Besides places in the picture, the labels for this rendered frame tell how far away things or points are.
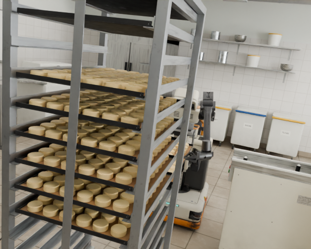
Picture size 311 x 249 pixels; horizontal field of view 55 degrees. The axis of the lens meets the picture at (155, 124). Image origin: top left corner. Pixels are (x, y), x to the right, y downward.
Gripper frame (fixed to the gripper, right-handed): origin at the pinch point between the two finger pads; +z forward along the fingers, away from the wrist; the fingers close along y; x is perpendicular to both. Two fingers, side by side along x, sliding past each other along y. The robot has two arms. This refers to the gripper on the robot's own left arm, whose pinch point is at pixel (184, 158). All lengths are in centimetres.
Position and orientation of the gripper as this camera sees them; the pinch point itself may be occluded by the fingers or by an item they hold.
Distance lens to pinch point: 187.7
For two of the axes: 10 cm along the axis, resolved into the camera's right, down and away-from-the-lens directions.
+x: -4.7, -2.9, 8.3
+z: -8.7, 0.4, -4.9
